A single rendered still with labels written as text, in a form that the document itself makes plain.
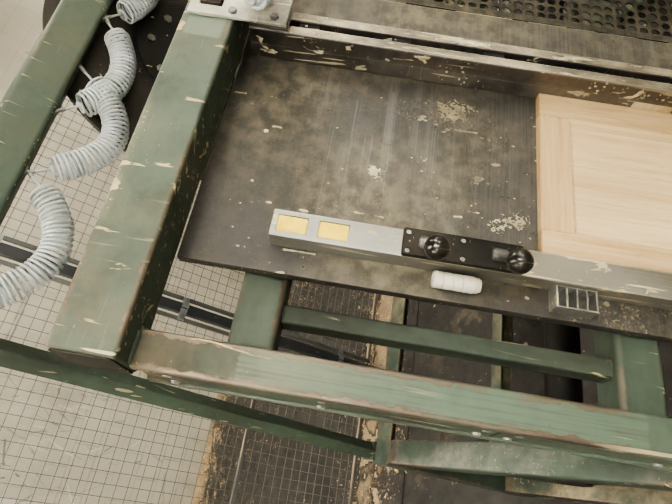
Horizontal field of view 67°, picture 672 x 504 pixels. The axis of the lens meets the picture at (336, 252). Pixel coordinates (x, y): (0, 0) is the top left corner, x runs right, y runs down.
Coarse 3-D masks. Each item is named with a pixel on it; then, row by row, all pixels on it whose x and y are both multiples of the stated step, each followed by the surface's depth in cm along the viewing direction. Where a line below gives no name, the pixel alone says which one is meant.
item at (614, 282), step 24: (312, 216) 85; (288, 240) 84; (312, 240) 83; (336, 240) 84; (360, 240) 84; (384, 240) 84; (408, 264) 85; (432, 264) 84; (456, 264) 83; (552, 264) 83; (576, 264) 84; (600, 264) 84; (600, 288) 82; (624, 288) 82; (648, 288) 82
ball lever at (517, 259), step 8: (496, 248) 82; (520, 248) 72; (496, 256) 82; (504, 256) 78; (512, 256) 71; (520, 256) 71; (528, 256) 71; (512, 264) 71; (520, 264) 70; (528, 264) 70; (520, 272) 71
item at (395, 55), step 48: (192, 0) 96; (240, 0) 97; (288, 0) 98; (288, 48) 102; (336, 48) 100; (384, 48) 99; (432, 48) 99; (480, 48) 100; (528, 48) 100; (528, 96) 104; (576, 96) 102; (624, 96) 100
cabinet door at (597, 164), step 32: (544, 96) 102; (544, 128) 98; (576, 128) 99; (608, 128) 99; (640, 128) 99; (544, 160) 95; (576, 160) 96; (608, 160) 96; (640, 160) 96; (544, 192) 92; (576, 192) 93; (608, 192) 93; (640, 192) 93; (544, 224) 89; (576, 224) 90; (608, 224) 90; (640, 224) 90; (576, 256) 87; (608, 256) 87; (640, 256) 87
